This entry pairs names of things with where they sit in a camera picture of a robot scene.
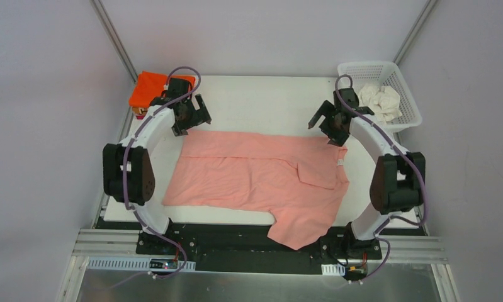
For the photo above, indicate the white crumpled t-shirt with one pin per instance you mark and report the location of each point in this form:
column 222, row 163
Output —
column 384, row 101

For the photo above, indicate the left white cable duct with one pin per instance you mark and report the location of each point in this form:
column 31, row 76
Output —
column 140, row 264

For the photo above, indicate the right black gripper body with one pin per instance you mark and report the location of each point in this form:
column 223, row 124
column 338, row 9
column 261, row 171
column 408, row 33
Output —
column 330, row 121

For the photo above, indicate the left corner frame post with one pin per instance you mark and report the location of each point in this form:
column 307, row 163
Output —
column 110, row 30

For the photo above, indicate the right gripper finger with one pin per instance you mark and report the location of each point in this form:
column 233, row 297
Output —
column 325, row 110
column 338, row 138

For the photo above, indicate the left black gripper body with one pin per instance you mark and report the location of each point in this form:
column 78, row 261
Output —
column 191, row 117

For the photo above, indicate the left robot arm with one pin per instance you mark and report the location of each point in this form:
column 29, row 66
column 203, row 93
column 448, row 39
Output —
column 128, row 175

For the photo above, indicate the right white cable duct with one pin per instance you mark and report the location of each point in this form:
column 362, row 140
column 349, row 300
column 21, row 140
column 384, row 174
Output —
column 333, row 270

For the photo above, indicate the right corner frame post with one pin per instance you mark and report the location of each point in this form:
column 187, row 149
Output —
column 415, row 29

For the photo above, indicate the aluminium rail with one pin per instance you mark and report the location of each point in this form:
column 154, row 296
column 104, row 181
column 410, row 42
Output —
column 123, row 243

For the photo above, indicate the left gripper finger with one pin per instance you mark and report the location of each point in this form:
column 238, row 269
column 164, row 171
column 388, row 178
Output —
column 180, row 129
column 201, row 114

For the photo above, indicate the pink t-shirt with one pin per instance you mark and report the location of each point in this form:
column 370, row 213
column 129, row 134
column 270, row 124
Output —
column 299, row 180

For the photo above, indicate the white cable duct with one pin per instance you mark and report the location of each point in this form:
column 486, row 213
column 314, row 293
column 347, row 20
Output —
column 333, row 270
column 140, row 264

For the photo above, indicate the orange folded t-shirt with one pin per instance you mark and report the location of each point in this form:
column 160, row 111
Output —
column 149, row 85

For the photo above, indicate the white plastic basket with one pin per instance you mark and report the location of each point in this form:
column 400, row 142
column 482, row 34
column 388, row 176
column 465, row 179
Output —
column 383, row 73

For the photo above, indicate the corner frame post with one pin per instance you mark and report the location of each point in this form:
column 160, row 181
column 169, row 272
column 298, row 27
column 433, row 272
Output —
column 110, row 30
column 415, row 29

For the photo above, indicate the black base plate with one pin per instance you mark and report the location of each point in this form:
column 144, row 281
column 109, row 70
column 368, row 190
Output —
column 247, row 249

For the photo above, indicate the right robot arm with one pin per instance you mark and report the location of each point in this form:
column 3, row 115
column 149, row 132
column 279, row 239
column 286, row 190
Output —
column 397, row 184

